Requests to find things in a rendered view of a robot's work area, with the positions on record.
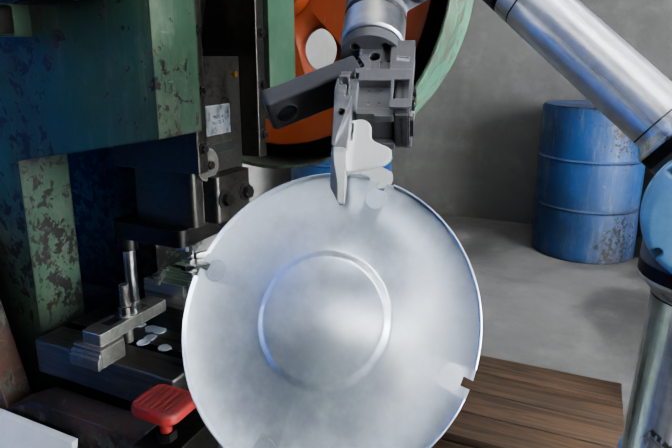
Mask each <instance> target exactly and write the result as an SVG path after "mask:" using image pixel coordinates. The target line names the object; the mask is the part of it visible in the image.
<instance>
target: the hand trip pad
mask: <svg viewBox="0 0 672 448"><path fill-rule="evenodd" d="M195 408H196V406H195V404H194V402H193V399H192V397H191V394H190V391H187V390H183V389H180V388H177V387H174V386H170V385H167V384H157V385H155V386H153V387H151V388H150V389H149V390H147V391H146V392H144V393H143V394H142V395H140V396H139V397H137V398H136V399H135V400H134V401H133V402H132V404H131V413H132V415H133V416H134V417H136V418H139V419H142V420H145V421H147V422H150V423H153V424H156V425H159V428H160V433H161V434H168V433H170V432H172V430H173V425H175V424H177V423H178V422H180V421H181V420H182V419H183V418H184V417H186V416H187V415H188V414H189V413H190V412H192V411H193V410H194V409H195Z"/></svg>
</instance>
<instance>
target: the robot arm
mask: <svg viewBox="0 0 672 448"><path fill-rule="evenodd" d="M425 1H427V0H347V2H346V9H345V16H344V23H343V29H342V36H341V60H339V61H337V62H334V63H332V64H329V65H327V66H324V67H322V68H319V69H316V70H314V71H311V72H309V73H306V74H304V75H301V76H299V77H296V78H294V79H291V80H289V81H286V82H283V83H281V84H278V85H276V86H273V87H271V88H268V89H266V90H263V91H262V93H261V98H262V101H263V104H264V107H265V110H266V113H267V115H268V118H269V120H270V122H271V125H272V127H273V128H274V129H280V128H283V127H285V126H288V125H290V124H293V123H295V122H298V121H300V120H303V119H305V118H308V117H310V116H313V115H315V114H318V113H320V112H323V111H325V110H328V109H330V108H333V107H334V112H333V125H332V141H331V145H332V148H331V176H330V188H331V190H332V192H333V194H334V196H335V198H336V200H337V202H338V204H339V205H345V196H346V188H347V175H349V174H360V175H366V176H370V177H371V179H375V180H379V181H380V182H379V185H378V187H377V189H384V188H385V186H386V184H387V183H388V184H390V185H391V184H392V182H393V174H392V172H391V171H389V170H387V169H385V168H383V167H382V166H385V165H387V164H388V163H389V162H390V161H391V159H392V152H391V150H390V149H395V147H396V148H412V137H413V136H414V119H415V107H416V106H417V91H416V89H415V88H414V73H415V50H416V40H405V32H406V20H407V12H408V11H409V10H410V9H412V8H414V7H416V6H417V5H419V4H421V3H423V2H425ZM483 1H484V2H485V3H486V4H487V5H488V6H489V7H490V8H491V9H492V10H494V11H495V13H496V14H498V15H499V16H500V17H501V18H502V19H503V20H504V21H505V22H506V23H507V24H508V25H509V26H510V27H511V28H512V29H513V30H515V31H516V32H517V33H518V34H519V35H520V36H521V37H522V38H523V39H524V40H525V41H526V42H527V43H528V44H529V45H531V46H532V47H533V48H534V49H535V50H536V51H537V52H538V53H539V54H540V55H541V56H542V57H543V58H544V59H545V60H546V61H548V62H549V63H550V64H551V65H552V66H553V67H554V68H555V69H556V70H557V71H558V72H559V73H560V74H561V75H562V76H563V77H565V78H566V79H567V80H568V81H569V82H570V83H571V84H572V85H573V86H574V87H575V88H576V89H577V90H578V91H579V92H581V93H582V94H583V95H584V96H585V97H586V98H587V99H588V100H589V101H590V102H591V103H592V104H593V105H594V106H595V107H596V108H598V109H599V110H600V111H601V112H602V113H603V114H604V115H605V116H606V117H607V118H608V119H609V120H610V121H611V122H612V123H613V124H615V125H616V126H617V127H618V128H619V129H620V130H621V131H622V132H623V133H624V134H625V135H626V136H627V137H628V138H629V139H630V140H632V141H633V142H634V143H635V144H636V145H637V146H638V148H639V161H640V162H641V163H642V164H644V165H645V166H646V167H647V168H648V169H649V170H650V171H651V173H652V174H653V175H654V177H653V178H652V180H651V181H650V183H649V184H648V186H647V188H646V190H645V193H644V195H643V198H642V202H641V207H640V227H641V232H642V236H643V238H642V244H641V249H640V255H639V261H638V268H637V270H638V273H639V274H640V276H641V277H642V278H643V279H644V280H645V282H646V283H647V284H648V285H649V287H650V294H649V299H648V305H647V310H646V315H645V320H644V326H643V331H642V336H641V342H640V347H639V352H638V358H637V363H636V368H635V374H634V379H633V384H632V390H631V395H630V400H629V406H628V411H627V416H626V422H625V427H624V432H623V436H622V437H621V438H620V440H619V443H618V448H672V82H671V81H670V80H669V79H668V78H667V77H666V76H665V75H663V74H662V73H661V72H660V71H659V70H658V69H657V68H655V67H654V66H653V65H652V64H651V63H650V62H649V61H648V60H646V59H645V58H644V57H643V56H642V55H641V54H640V53H638V52H637V51H636V50H635V49H634V48H633V47H632V46H630V45H629V44H628V43H627V42H626V41H625V40H624V39H623V38H621V37H620V36H619V35H618V34H617V33H616V32H615V31H613V30H612V29H611V28H610V27H609V26H608V25H607V24H605V23H604V22H603V21H602V20H601V19H600V18H599V17H598V16H596V15H595V14H594V13H593V12H592V11H591V10H590V9H588V8H587V7H586V6H585V5H584V4H583V3H582V2H580V1H579V0H483ZM414 90H415V91H414ZM414 102H415V104H414Z"/></svg>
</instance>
